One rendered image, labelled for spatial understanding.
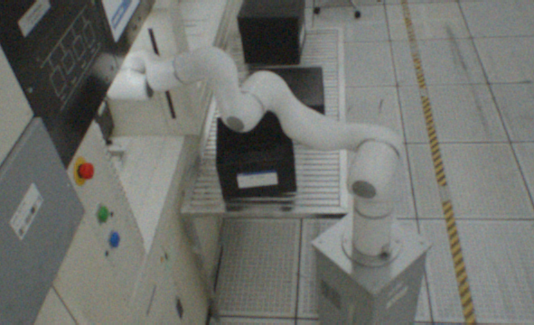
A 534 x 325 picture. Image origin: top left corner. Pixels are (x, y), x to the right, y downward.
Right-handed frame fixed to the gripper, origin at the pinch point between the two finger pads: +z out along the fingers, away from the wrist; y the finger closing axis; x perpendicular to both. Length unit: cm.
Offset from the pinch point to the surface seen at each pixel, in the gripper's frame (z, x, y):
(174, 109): -29.8, -21.8, 17.0
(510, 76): -194, -121, 192
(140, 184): -22.5, -34.3, -10.4
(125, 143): -10.7, -31.0, 7.7
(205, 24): -17, -34, 104
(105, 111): -7.8, -15.7, 7.1
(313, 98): -78, -35, 44
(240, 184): -57, -38, -4
